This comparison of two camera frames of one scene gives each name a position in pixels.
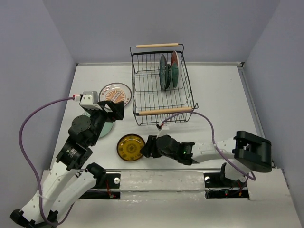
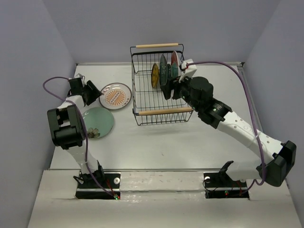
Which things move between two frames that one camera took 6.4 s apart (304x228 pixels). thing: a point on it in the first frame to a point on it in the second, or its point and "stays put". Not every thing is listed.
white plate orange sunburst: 115,92 stays put
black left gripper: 118,112 to 95,93
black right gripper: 148,146 to 175,84
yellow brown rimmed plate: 129,147 to 155,75
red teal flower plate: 175,64 stays put
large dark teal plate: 163,71 stays put
